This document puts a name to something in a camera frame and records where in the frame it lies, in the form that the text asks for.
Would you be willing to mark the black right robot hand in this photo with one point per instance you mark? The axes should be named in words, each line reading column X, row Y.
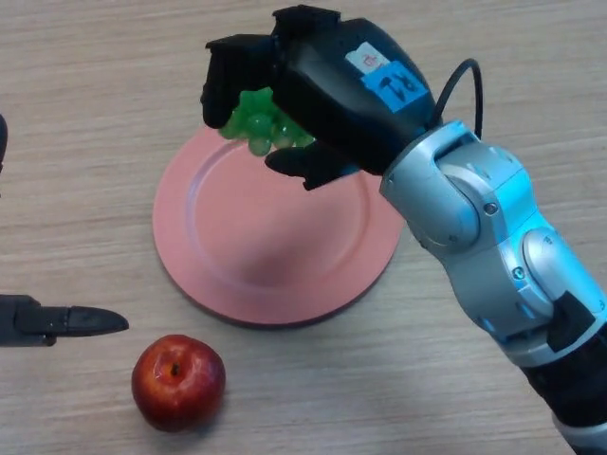
column 341, row 104

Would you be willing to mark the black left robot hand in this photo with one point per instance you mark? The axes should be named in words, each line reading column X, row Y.
column 28, row 322

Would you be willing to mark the green grape bunch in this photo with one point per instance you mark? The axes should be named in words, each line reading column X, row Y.
column 258, row 123

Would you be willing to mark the pink round plate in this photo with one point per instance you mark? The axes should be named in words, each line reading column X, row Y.
column 265, row 242

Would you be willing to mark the red apple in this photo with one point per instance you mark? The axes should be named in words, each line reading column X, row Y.
column 178, row 384

